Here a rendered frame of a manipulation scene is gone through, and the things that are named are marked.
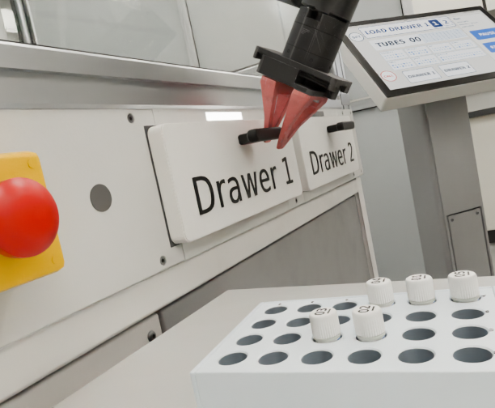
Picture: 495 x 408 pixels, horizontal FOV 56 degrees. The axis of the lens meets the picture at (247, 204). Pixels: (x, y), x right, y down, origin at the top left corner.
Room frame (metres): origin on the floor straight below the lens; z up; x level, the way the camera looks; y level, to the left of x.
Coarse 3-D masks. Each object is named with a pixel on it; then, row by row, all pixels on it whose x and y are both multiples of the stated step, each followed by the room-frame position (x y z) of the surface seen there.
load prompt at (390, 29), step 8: (384, 24) 1.33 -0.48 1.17; (392, 24) 1.34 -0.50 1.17; (400, 24) 1.34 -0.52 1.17; (408, 24) 1.34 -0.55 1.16; (416, 24) 1.35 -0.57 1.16; (424, 24) 1.35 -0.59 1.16; (432, 24) 1.35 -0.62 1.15; (440, 24) 1.36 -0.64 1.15; (448, 24) 1.36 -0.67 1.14; (368, 32) 1.30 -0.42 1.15; (376, 32) 1.30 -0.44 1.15; (384, 32) 1.30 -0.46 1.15; (392, 32) 1.31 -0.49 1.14; (400, 32) 1.31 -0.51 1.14; (408, 32) 1.31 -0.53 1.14
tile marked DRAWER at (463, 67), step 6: (438, 66) 1.22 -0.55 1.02; (444, 66) 1.22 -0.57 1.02; (450, 66) 1.22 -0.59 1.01; (456, 66) 1.23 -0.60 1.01; (462, 66) 1.23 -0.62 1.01; (468, 66) 1.23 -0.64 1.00; (444, 72) 1.20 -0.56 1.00; (450, 72) 1.21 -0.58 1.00; (456, 72) 1.21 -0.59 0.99; (462, 72) 1.21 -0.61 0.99; (468, 72) 1.21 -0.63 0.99
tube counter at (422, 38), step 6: (444, 30) 1.34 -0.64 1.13; (450, 30) 1.34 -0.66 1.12; (456, 30) 1.35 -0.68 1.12; (408, 36) 1.30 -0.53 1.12; (414, 36) 1.30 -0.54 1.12; (420, 36) 1.31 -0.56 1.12; (426, 36) 1.31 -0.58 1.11; (432, 36) 1.31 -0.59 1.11; (438, 36) 1.31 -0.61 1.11; (444, 36) 1.32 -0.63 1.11; (450, 36) 1.32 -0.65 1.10; (456, 36) 1.32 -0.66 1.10; (462, 36) 1.32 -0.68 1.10; (414, 42) 1.28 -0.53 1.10; (420, 42) 1.29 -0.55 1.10; (426, 42) 1.29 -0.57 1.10
